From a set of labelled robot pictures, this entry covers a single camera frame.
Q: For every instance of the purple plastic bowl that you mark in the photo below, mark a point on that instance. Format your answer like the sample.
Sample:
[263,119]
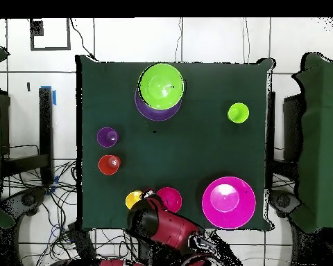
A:
[155,113]

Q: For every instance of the large green plastic bowl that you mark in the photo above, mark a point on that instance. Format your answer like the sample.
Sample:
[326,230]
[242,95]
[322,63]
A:
[161,86]

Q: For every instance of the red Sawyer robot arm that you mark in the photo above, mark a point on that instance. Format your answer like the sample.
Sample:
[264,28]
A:
[169,227]

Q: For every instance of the yellow plastic cup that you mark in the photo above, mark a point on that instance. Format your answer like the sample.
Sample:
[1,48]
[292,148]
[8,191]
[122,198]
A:
[132,199]

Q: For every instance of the small crimson plastic bowl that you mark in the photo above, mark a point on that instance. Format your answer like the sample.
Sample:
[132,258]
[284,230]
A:
[172,199]

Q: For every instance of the orange plastic cup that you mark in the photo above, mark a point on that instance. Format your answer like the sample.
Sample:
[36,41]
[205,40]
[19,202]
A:
[106,166]

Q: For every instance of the dark green tablecloth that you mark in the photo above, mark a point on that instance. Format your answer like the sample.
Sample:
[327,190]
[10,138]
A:
[197,152]

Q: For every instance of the purple plastic cup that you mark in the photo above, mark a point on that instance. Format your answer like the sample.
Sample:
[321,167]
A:
[105,137]

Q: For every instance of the large pink plastic bowl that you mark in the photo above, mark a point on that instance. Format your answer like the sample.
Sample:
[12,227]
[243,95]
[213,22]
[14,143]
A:
[229,213]

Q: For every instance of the black power strip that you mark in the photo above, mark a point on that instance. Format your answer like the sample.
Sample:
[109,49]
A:
[82,243]

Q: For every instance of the black metal stand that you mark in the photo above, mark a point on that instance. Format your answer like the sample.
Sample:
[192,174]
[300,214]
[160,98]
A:
[45,133]

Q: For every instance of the lime green plastic cup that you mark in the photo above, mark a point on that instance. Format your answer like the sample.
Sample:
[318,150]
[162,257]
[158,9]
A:
[238,113]

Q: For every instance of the black office chair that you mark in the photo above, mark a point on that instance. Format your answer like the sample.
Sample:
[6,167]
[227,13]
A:
[283,201]
[25,199]

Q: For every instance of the black square frame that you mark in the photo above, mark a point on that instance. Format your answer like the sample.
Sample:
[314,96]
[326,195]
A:
[68,36]

